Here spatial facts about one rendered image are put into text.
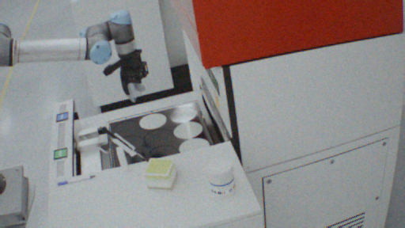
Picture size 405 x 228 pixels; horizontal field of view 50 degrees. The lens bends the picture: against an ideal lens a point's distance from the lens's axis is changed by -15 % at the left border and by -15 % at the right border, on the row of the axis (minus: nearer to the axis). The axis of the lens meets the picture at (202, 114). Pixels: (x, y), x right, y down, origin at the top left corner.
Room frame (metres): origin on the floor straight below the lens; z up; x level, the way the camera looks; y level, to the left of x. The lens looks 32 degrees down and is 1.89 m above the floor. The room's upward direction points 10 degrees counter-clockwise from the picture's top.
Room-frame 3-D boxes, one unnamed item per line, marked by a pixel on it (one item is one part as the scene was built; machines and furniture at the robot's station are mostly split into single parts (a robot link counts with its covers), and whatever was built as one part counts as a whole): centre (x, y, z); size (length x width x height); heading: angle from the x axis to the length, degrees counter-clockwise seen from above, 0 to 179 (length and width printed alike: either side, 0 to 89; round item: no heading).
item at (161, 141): (1.50, 0.17, 0.90); 0.34 x 0.34 x 0.01; 7
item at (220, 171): (1.07, -0.02, 1.01); 0.07 x 0.07 x 0.10
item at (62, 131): (1.52, 0.53, 0.89); 0.55 x 0.09 x 0.14; 7
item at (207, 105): (1.54, -0.04, 0.89); 0.44 x 0.02 x 0.10; 7
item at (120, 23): (1.62, 0.23, 1.29); 0.09 x 0.08 x 0.11; 104
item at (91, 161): (1.45, 0.43, 0.87); 0.36 x 0.08 x 0.03; 7
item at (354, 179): (1.76, -0.37, 0.41); 0.82 x 0.71 x 0.82; 7
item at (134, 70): (1.62, 0.22, 1.13); 0.09 x 0.08 x 0.12; 68
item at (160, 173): (1.15, 0.15, 1.00); 0.07 x 0.07 x 0.07; 72
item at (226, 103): (1.71, -0.03, 1.02); 0.82 x 0.03 x 0.40; 7
